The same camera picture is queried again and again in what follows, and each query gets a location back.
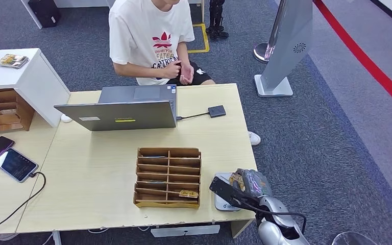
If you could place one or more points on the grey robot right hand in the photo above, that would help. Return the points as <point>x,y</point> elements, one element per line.
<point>257,184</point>

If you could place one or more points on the person's right hand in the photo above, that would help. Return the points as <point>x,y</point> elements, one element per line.
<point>172,70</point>

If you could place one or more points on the person's left hand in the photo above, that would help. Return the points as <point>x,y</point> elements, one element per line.
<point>187,74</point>

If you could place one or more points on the gold ID card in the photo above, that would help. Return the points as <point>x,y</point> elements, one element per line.
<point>236,181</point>

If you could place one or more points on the person's left forearm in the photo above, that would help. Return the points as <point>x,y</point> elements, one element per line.
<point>183,54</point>

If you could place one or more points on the person's right forearm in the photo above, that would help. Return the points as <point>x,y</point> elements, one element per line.
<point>138,70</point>

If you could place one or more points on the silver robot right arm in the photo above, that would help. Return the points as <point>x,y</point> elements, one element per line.
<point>277,233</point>

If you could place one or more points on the white card reader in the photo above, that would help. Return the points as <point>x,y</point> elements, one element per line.
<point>221,203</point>

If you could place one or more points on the person's white shoe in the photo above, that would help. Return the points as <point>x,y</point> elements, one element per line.
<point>254,138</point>

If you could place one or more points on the person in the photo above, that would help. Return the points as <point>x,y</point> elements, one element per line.
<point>142,33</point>

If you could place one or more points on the gold card in organizer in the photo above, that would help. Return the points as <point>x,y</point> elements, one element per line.
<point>188,194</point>

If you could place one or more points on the wooden card organizer tray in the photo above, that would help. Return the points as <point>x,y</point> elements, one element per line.
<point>167,175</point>

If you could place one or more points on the small black hub box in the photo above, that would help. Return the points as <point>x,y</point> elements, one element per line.
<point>217,111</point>

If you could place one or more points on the grey laptop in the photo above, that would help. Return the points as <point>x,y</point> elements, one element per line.
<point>128,115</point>

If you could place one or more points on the clear round dome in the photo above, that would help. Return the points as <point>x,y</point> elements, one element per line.
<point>351,239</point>

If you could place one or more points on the grey standing kiosk panel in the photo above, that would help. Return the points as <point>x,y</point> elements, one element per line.
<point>294,33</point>

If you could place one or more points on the white mouse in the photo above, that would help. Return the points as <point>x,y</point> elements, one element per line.
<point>66,118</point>

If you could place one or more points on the white cabinet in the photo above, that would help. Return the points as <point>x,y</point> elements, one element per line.
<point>30,77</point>

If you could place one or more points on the white furniture leg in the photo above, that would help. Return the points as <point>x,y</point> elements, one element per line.
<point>33,16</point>

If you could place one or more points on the stack of gold cards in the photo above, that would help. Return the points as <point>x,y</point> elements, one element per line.
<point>12,61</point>

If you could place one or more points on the wooden compartment organizer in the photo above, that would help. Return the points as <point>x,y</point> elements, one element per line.
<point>3,111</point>

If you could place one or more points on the smartphone with lit screen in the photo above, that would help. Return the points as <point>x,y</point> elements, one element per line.
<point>15,165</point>

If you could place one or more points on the chrome stanchion post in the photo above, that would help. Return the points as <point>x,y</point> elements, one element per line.
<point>259,51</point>

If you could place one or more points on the grey metal desk bracket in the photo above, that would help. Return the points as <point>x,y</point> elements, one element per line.
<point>182,230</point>

